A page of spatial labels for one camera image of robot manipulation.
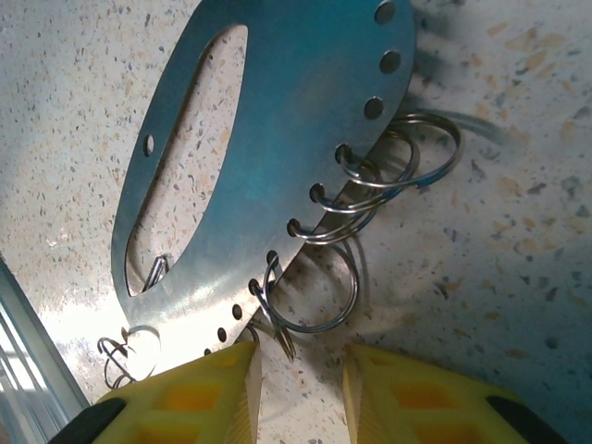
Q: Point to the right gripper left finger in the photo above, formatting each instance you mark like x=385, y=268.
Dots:
x=185, y=402

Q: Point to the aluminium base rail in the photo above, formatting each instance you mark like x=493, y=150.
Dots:
x=28, y=361

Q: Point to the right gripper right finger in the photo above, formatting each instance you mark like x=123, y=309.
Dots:
x=439, y=407

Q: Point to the metal key plate with rings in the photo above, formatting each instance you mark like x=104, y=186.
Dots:
x=287, y=139

